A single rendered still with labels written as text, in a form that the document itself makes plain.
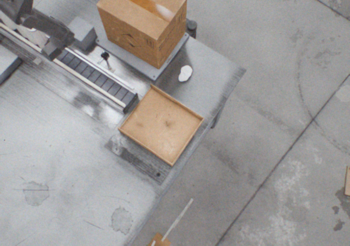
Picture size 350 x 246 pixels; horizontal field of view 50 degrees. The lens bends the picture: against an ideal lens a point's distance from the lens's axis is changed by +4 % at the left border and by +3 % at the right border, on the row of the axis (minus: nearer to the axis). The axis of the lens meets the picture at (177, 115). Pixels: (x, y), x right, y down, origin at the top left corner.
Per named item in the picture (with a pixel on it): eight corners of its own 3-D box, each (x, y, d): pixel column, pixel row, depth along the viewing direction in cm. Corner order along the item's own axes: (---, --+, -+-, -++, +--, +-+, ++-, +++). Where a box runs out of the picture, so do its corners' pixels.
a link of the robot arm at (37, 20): (31, 12, 102) (-1, -17, 102) (17, 27, 103) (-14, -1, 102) (80, 38, 145) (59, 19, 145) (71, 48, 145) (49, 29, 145)
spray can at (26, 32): (27, 41, 173) (8, 14, 154) (35, 33, 174) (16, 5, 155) (36, 47, 172) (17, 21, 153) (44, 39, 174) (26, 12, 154)
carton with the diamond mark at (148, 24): (107, 39, 178) (95, 4, 152) (135, 4, 184) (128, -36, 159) (159, 70, 173) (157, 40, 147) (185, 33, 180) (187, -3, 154)
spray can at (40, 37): (37, 46, 172) (19, 21, 153) (45, 38, 174) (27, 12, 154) (46, 52, 171) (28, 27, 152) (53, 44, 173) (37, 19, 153)
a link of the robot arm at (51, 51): (75, 36, 141) (58, 20, 141) (52, 55, 138) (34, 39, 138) (76, 49, 153) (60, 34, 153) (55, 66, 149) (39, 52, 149)
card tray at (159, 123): (117, 130, 165) (116, 127, 161) (151, 86, 172) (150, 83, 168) (172, 166, 159) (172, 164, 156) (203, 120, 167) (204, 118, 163)
